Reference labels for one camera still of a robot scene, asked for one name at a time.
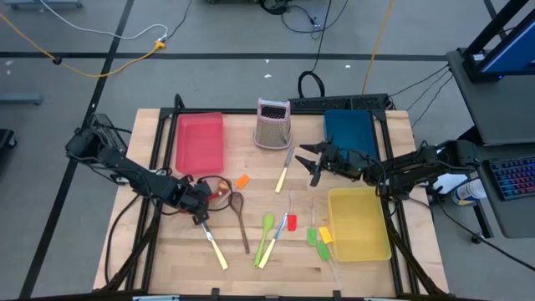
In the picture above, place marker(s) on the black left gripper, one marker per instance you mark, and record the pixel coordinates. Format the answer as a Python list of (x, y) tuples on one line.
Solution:
[(194, 197)]

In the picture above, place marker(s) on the small red spoon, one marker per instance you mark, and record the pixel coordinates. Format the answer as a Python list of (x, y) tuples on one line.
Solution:
[(217, 195)]

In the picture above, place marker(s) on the white paper sheet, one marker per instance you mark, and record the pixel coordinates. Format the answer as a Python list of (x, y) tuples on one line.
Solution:
[(449, 183)]

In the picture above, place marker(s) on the red plastic bin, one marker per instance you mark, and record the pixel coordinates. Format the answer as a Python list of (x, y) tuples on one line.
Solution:
[(200, 144)]

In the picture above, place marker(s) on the backlit computer keyboard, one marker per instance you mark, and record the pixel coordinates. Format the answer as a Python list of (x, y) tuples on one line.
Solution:
[(514, 177)]

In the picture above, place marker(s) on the pink metal box grater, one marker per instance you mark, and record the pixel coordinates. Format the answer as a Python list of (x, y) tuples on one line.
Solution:
[(271, 131)]

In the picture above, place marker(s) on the black floor object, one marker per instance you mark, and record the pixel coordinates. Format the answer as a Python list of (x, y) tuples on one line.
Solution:
[(6, 138)]

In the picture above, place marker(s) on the white plastic bottle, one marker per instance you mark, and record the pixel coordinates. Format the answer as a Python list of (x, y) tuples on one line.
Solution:
[(468, 192)]

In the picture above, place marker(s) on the black computer monitor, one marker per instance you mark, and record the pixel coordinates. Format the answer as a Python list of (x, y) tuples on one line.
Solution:
[(514, 50)]

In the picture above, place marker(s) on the green silicone spoon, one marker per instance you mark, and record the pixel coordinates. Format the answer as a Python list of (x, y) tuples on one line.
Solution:
[(268, 221)]

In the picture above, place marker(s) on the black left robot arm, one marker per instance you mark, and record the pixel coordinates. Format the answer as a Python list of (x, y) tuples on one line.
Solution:
[(125, 167)]

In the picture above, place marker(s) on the black aluminium table frame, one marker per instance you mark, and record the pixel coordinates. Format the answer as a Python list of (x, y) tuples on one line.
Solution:
[(167, 112)]

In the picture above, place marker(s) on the yellow plastic bin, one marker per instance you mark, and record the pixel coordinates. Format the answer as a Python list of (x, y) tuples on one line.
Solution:
[(359, 226)]

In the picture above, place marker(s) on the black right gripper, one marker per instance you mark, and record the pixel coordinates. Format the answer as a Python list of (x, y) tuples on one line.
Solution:
[(342, 163)]

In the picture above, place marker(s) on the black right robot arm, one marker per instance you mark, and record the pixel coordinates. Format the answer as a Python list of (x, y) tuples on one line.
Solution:
[(409, 165)]

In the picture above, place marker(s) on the grey computer desk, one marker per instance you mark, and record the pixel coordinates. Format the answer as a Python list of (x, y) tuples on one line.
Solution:
[(493, 113)]

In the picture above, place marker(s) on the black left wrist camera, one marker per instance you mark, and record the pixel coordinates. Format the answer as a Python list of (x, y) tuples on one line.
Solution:
[(200, 218)]

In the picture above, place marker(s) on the large dark wooden spoon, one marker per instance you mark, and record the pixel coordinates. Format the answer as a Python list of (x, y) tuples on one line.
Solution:
[(237, 202)]

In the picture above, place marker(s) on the grey metal floor bar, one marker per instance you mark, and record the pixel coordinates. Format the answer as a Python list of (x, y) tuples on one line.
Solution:
[(21, 99)]

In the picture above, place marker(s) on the blue plastic bin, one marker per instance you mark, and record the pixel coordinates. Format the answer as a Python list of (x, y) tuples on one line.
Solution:
[(349, 125)]

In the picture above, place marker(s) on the black monitor stand post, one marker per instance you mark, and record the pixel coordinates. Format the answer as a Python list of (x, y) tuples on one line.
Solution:
[(496, 27)]

